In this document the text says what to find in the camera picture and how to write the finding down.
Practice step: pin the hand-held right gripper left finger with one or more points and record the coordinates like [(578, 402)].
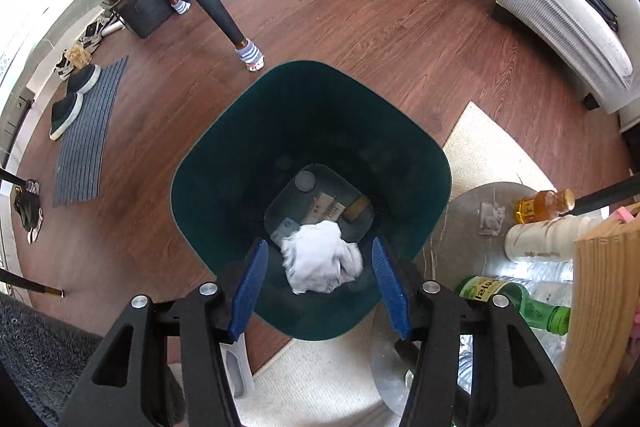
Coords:
[(250, 292)]

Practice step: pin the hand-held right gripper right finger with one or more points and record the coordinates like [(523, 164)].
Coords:
[(392, 292)]

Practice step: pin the small white paper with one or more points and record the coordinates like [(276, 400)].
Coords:
[(320, 257)]

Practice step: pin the dark green trash bin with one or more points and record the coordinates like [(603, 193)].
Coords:
[(225, 167)]

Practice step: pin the brown cardboard piece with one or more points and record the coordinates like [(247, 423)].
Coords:
[(356, 209)]

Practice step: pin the green glass bottle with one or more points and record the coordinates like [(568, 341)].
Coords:
[(500, 297)]

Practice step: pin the beige paper packet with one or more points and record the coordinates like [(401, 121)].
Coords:
[(325, 207)]

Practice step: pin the grey round lid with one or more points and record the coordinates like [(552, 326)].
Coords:
[(304, 181)]

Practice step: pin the small grey packet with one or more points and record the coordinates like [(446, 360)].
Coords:
[(491, 218)]

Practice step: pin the white plastic bottle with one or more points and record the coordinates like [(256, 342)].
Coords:
[(545, 237)]

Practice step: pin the yellow liquid bottle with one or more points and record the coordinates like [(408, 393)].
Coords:
[(540, 207)]

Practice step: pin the beige rug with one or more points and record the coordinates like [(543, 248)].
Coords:
[(480, 142)]

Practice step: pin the light wooden board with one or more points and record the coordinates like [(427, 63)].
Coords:
[(600, 307)]

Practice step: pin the grey striped doormat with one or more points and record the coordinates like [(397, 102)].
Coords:
[(85, 147)]

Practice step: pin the black gold-tipped chair leg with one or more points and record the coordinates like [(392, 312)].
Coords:
[(30, 286)]

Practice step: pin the black shoes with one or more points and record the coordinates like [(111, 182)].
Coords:
[(27, 214)]

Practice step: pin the dark green slip-on shoe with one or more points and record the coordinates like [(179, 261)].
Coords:
[(84, 78), (65, 117)]

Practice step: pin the black and white sneakers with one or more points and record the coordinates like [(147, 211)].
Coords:
[(65, 64)]

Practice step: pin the dark storage box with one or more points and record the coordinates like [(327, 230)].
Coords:
[(145, 12)]

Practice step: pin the grey armchair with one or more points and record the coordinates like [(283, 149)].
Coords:
[(550, 7)]

